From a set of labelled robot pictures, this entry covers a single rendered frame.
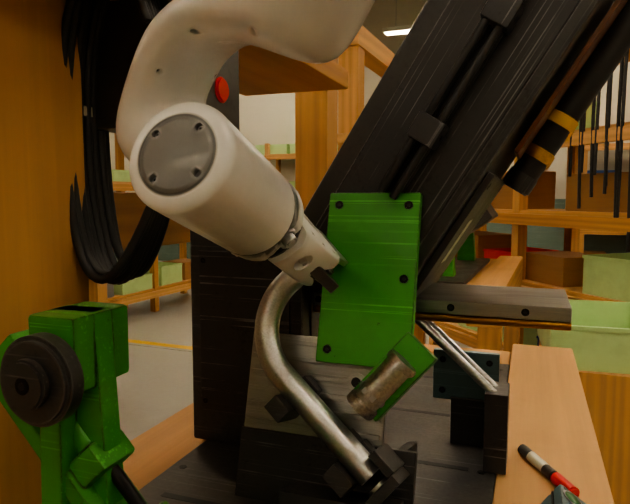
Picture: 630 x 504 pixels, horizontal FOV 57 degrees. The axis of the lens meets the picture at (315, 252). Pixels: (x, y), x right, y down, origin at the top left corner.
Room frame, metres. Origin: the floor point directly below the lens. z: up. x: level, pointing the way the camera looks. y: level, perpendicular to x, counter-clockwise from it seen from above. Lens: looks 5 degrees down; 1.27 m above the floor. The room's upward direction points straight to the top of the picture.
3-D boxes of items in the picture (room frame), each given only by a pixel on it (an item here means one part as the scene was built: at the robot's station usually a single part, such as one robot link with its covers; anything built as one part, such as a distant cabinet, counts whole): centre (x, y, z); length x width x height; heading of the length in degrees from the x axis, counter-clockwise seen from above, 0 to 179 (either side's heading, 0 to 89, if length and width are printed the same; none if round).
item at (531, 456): (0.74, -0.31, 0.91); 0.13 x 0.02 x 0.02; 8
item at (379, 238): (0.73, -0.08, 1.17); 0.13 x 0.12 x 0.20; 160
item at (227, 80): (0.79, 0.19, 1.42); 0.17 x 0.12 x 0.15; 160
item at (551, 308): (0.86, -0.16, 1.11); 0.39 x 0.16 x 0.03; 70
